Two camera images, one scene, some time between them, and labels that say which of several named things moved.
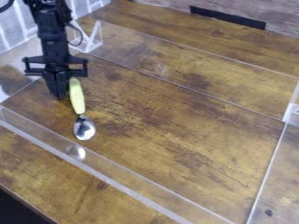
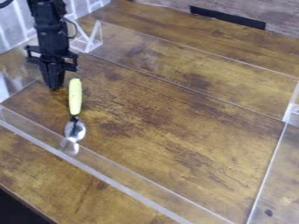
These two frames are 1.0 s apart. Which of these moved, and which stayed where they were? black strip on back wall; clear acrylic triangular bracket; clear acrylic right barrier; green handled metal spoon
Moved: green handled metal spoon
Stayed: black strip on back wall; clear acrylic right barrier; clear acrylic triangular bracket
